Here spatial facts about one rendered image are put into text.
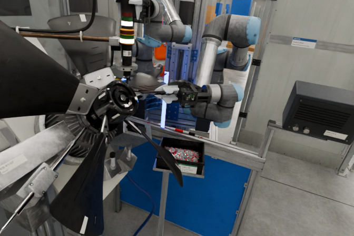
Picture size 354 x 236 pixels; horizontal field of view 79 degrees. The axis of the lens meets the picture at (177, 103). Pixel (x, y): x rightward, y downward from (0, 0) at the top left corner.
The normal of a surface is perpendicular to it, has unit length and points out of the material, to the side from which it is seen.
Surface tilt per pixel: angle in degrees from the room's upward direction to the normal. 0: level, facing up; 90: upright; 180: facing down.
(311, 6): 90
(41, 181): 50
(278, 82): 90
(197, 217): 90
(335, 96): 15
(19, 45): 72
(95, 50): 43
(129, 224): 0
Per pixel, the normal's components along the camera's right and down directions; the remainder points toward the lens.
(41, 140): 0.77, -0.40
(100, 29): 0.32, -0.45
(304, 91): 0.00, -0.78
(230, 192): -0.37, 0.36
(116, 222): 0.10, -0.90
